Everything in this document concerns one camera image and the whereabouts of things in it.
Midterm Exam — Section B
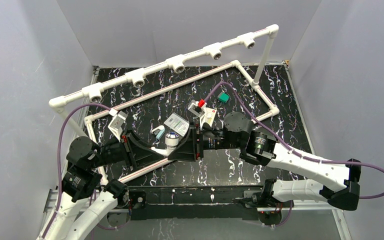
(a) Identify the white PVC pipe frame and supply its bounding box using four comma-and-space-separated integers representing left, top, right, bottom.
48, 23, 280, 184

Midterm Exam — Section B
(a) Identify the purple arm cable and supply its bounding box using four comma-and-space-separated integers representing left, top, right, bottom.
203, 81, 384, 200
39, 102, 113, 239

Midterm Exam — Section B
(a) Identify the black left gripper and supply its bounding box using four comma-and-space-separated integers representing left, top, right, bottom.
89, 127, 165, 169

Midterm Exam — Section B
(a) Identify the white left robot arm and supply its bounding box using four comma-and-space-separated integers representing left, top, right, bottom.
37, 131, 172, 240

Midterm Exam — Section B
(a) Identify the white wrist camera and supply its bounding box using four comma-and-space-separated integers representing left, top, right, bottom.
187, 99, 207, 118
108, 108, 128, 142

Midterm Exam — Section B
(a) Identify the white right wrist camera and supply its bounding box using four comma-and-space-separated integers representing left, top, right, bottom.
187, 99, 207, 118

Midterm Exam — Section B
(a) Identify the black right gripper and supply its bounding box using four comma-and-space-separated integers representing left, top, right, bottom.
167, 120, 243, 163

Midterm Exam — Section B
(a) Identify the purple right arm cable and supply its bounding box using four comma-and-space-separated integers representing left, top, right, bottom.
203, 81, 384, 200

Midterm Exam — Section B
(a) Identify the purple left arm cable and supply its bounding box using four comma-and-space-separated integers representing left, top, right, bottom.
39, 102, 113, 239

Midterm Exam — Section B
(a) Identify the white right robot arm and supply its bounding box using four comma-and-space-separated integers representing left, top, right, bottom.
165, 112, 361, 211

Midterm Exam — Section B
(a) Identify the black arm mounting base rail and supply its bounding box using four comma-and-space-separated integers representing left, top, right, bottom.
112, 185, 288, 227

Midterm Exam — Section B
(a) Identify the green small box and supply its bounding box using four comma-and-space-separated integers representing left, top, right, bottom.
217, 92, 230, 103

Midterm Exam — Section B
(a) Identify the beige cardboard small box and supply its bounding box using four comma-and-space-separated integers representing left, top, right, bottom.
200, 107, 217, 127

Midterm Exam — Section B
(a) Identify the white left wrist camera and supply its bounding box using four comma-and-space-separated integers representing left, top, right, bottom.
108, 108, 128, 142

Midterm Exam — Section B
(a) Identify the light blue white stapler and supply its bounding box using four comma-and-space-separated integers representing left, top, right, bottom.
151, 125, 165, 141

